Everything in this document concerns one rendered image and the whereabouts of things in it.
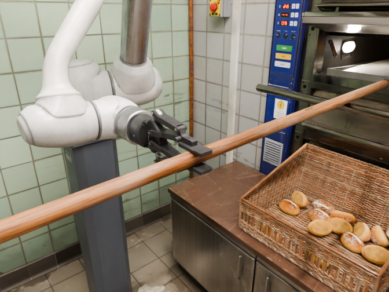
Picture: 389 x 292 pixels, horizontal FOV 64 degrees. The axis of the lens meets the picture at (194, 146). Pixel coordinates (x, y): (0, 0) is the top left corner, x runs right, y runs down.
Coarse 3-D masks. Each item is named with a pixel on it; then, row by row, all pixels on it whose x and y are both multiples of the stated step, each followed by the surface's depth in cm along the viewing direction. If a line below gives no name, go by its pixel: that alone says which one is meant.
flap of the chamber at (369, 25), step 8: (312, 24) 127; (320, 24) 123; (328, 24) 120; (336, 24) 117; (344, 24) 115; (352, 24) 112; (360, 24) 110; (368, 24) 108; (376, 24) 106; (384, 24) 104; (352, 32) 131; (360, 32) 127; (368, 32) 124; (376, 32) 121; (384, 32) 118
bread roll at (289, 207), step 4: (284, 200) 144; (288, 200) 143; (280, 204) 145; (284, 204) 142; (288, 204) 141; (292, 204) 141; (296, 204) 141; (280, 208) 144; (284, 208) 142; (288, 208) 141; (292, 208) 140; (296, 208) 140; (284, 212) 143; (288, 212) 141; (292, 212) 140; (296, 212) 140
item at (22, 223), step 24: (360, 96) 101; (288, 120) 77; (216, 144) 64; (240, 144) 67; (144, 168) 54; (168, 168) 56; (96, 192) 48; (120, 192) 51; (24, 216) 42; (48, 216) 44; (0, 240) 40
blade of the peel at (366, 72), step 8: (328, 72) 139; (336, 72) 136; (344, 72) 134; (352, 72) 131; (360, 72) 141; (368, 72) 141; (376, 72) 141; (384, 72) 140; (368, 80) 127; (376, 80) 125
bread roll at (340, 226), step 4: (328, 220) 131; (332, 220) 130; (336, 220) 129; (340, 220) 128; (344, 220) 128; (332, 224) 129; (336, 224) 128; (340, 224) 128; (344, 224) 127; (348, 224) 127; (336, 228) 128; (340, 228) 127; (344, 228) 127; (348, 228) 126; (352, 228) 126; (336, 232) 128; (340, 232) 127
